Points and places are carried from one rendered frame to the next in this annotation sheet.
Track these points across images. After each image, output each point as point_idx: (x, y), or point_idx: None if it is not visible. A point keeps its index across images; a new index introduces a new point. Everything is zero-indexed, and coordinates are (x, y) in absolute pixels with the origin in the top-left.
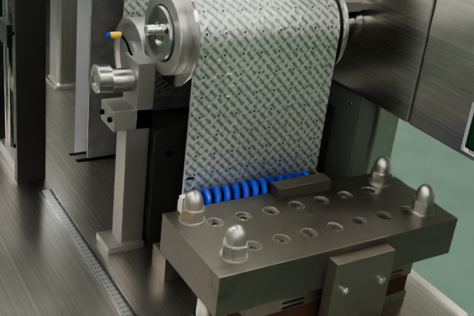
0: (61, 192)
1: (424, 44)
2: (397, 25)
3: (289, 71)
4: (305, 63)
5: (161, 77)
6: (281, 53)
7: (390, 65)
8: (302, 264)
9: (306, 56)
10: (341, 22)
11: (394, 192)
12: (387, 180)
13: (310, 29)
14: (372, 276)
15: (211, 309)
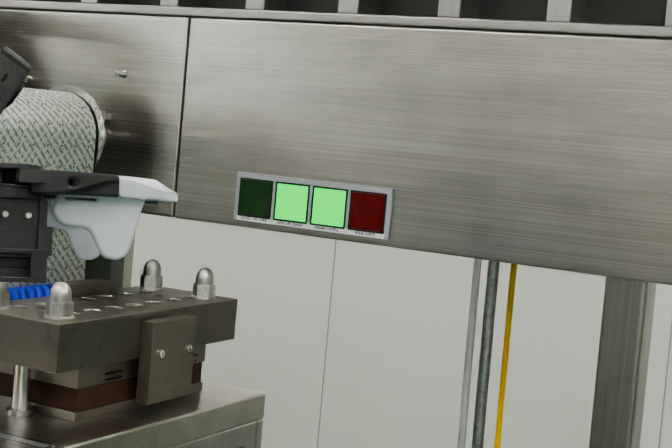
0: None
1: (179, 135)
2: (146, 126)
3: (56, 168)
4: (69, 161)
5: None
6: (49, 148)
7: (144, 167)
8: (121, 324)
9: (70, 154)
10: (96, 123)
11: (170, 292)
12: (159, 283)
13: (71, 126)
14: (181, 343)
15: (50, 366)
